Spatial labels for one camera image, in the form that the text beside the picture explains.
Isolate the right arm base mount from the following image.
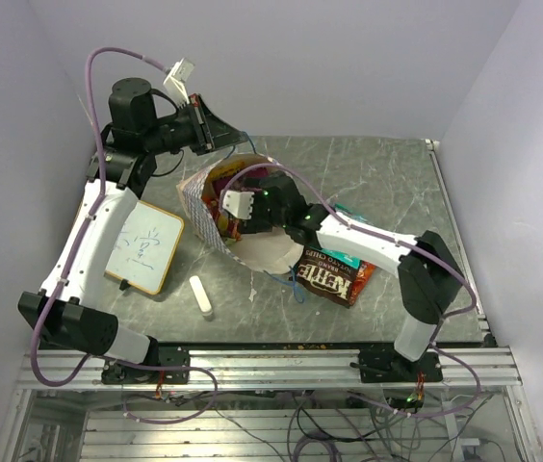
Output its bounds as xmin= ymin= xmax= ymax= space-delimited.
xmin=349 ymin=346 xmax=443 ymax=384

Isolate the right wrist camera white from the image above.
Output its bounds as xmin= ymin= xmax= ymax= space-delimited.
xmin=220 ymin=191 xmax=255 ymax=220

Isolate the colourful fruit candy bag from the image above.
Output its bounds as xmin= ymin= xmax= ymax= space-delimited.
xmin=201 ymin=193 xmax=241 ymax=242

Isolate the small whiteboard orange frame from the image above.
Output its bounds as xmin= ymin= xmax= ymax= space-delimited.
xmin=105 ymin=201 xmax=185 ymax=295

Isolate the red Doritos chip bag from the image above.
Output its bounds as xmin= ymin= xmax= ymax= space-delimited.
xmin=348 ymin=261 xmax=376 ymax=307

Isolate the aluminium rail frame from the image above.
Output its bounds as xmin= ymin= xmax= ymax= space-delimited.
xmin=0 ymin=344 xmax=543 ymax=461

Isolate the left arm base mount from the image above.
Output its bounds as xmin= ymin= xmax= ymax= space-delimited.
xmin=101 ymin=343 xmax=191 ymax=385

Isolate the purple cable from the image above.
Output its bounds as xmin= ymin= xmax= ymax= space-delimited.
xmin=220 ymin=163 xmax=484 ymax=420
xmin=28 ymin=46 xmax=218 ymax=424

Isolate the purple candy bag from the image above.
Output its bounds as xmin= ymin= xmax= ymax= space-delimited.
xmin=212 ymin=167 xmax=269 ymax=195

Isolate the dark brown snack bag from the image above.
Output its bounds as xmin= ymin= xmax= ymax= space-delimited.
xmin=295 ymin=247 xmax=357 ymax=308

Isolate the white marker eraser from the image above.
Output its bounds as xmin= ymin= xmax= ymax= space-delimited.
xmin=189 ymin=275 xmax=214 ymax=321

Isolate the green snack bag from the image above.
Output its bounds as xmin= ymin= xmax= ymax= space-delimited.
xmin=333 ymin=203 xmax=362 ymax=221

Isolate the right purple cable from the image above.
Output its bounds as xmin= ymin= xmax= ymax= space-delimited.
xmin=220 ymin=163 xmax=484 ymax=420

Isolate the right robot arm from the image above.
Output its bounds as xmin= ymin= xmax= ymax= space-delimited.
xmin=221 ymin=171 xmax=463 ymax=381

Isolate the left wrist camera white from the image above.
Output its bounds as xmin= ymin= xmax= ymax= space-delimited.
xmin=163 ymin=58 xmax=194 ymax=108

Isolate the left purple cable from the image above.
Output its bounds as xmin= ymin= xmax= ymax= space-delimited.
xmin=28 ymin=46 xmax=218 ymax=424

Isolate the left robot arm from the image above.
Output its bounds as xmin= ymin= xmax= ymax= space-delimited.
xmin=18 ymin=77 xmax=246 ymax=382

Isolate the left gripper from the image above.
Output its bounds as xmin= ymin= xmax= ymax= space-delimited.
xmin=144 ymin=94 xmax=249 ymax=157

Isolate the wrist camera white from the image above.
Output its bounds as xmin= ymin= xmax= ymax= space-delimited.
xmin=220 ymin=191 xmax=255 ymax=220
xmin=163 ymin=58 xmax=194 ymax=108

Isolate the teal mint candy bag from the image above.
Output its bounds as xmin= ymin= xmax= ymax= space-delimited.
xmin=322 ymin=248 xmax=361 ymax=270

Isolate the checkered paper bag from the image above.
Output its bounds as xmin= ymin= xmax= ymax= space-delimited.
xmin=175 ymin=132 xmax=309 ymax=304

